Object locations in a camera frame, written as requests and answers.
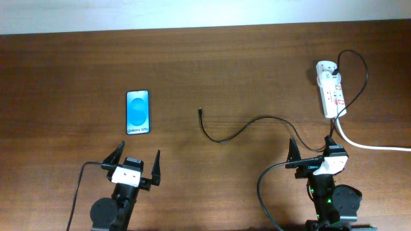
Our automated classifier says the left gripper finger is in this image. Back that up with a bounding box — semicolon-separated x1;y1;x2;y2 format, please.
103;141;125;166
152;150;161;178

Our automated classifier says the blue Galaxy smartphone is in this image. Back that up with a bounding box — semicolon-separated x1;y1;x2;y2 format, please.
126;90;150;135

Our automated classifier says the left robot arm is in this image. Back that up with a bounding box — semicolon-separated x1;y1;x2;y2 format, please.
90;142;161;231

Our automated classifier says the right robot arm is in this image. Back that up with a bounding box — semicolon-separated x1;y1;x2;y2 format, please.
286;136;362;230

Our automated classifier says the white USB charger plug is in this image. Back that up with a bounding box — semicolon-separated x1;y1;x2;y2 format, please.
316;60;340;82

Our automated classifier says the white power strip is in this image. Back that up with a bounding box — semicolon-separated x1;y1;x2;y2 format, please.
317;71;347;119

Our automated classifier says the white power strip cord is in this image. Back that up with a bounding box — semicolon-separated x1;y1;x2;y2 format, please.
334;107;411;152

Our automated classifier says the black USB charging cable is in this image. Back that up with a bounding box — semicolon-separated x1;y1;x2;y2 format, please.
198;49;369;153

